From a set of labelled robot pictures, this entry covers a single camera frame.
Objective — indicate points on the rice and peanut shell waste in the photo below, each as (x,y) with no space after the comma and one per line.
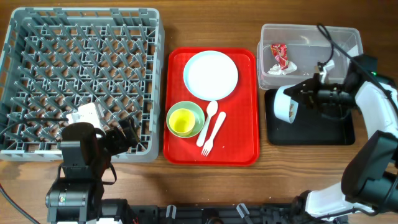
(291,110)

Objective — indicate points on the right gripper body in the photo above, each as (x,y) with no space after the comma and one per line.
(316,88)

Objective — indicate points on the red snack wrapper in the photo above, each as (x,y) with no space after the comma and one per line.
(279,52)

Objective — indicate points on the black tray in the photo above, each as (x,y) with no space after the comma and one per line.
(308,128)

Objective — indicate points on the white plastic fork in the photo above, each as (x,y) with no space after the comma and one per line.
(209,143)

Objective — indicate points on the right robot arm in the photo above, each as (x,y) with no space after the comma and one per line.
(366,186)

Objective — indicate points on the red plastic tray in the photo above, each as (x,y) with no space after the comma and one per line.
(237,141)

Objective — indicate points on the clear plastic bin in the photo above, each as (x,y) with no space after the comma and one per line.
(305,48)

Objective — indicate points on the white napkin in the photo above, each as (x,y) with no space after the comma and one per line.
(276,69)

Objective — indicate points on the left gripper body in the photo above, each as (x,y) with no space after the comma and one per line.
(114,142)

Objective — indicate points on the light blue plate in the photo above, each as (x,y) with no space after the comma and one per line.
(210,75)

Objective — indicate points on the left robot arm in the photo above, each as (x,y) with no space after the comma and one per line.
(76,194)

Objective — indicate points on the grey dishwasher rack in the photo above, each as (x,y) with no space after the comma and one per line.
(56,59)

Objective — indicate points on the light blue bowl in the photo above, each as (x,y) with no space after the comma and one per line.
(281,106)

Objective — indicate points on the white plastic spoon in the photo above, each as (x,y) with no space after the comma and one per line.
(211,111)

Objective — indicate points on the yellow cup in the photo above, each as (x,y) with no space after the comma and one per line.
(182,121)

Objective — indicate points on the green bowl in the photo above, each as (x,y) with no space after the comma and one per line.
(197,111)

